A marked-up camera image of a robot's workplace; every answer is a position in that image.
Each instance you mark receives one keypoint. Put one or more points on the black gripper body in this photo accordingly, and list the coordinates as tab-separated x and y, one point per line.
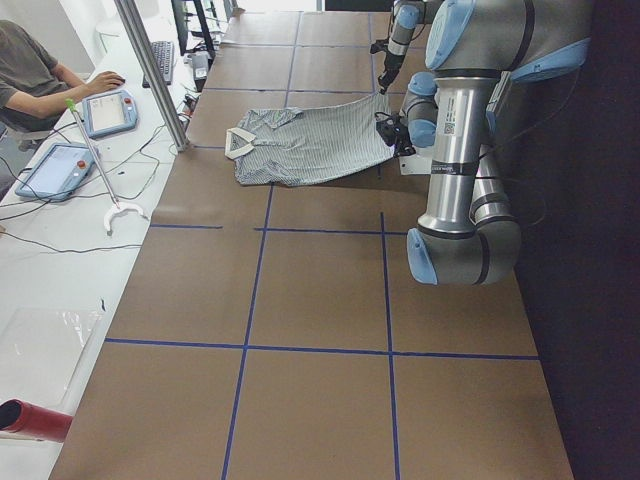
390	65
402	145

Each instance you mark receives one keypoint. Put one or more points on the blue white striped polo shirt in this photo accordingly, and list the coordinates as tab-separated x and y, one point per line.
299	147

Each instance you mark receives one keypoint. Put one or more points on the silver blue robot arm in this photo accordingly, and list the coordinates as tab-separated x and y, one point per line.
467	234
406	16

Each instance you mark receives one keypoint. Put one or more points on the person's hand on mouse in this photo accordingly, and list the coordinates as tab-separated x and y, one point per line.
104	82

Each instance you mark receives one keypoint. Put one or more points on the black box with label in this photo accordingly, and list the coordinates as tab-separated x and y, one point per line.
200	64

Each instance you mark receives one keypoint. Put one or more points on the blue tape grid lines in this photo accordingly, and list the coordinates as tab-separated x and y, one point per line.
276	333

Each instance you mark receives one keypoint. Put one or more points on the black keyboard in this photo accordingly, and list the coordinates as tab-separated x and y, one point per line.
163	53

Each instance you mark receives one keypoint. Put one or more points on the upper blue teach pendant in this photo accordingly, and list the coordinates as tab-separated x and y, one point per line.
109	113

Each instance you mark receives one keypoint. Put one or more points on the blue teach pendant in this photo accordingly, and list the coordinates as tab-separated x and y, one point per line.
58	173
109	113

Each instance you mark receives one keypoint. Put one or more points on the white hook reaching stick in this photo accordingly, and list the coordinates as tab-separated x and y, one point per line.
119	207

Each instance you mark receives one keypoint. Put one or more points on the lower blue teach pendant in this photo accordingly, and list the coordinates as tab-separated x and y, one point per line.
58	173

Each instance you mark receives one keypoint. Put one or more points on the seated person in grey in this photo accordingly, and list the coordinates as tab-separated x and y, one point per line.
34	84

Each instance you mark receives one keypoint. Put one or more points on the clear plastic sheet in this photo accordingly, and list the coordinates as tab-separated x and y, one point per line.
41	350

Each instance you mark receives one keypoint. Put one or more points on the red cylinder tube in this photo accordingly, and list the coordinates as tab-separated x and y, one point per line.
26	419

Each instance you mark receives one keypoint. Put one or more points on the aluminium frame post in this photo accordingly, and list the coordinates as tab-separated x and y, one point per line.
141	44

